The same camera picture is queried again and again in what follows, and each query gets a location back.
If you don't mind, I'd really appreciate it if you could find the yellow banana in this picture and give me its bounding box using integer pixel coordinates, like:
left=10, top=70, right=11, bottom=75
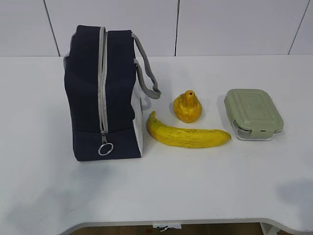
left=147, top=111, right=231, bottom=149

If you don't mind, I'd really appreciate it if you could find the yellow pear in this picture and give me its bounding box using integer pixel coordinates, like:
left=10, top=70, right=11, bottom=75
left=173, top=90, right=202, bottom=123

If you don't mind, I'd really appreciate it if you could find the navy blue lunch bag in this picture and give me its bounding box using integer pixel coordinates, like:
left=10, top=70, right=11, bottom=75
left=64, top=25, right=161, bottom=162

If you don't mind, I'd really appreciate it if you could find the green lidded glass container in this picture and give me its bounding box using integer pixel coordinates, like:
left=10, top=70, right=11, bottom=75
left=224, top=89, right=284, bottom=141

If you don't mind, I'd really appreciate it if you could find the white torn label sticker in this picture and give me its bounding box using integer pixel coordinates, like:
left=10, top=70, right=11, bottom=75
left=152, top=222, right=182, bottom=232

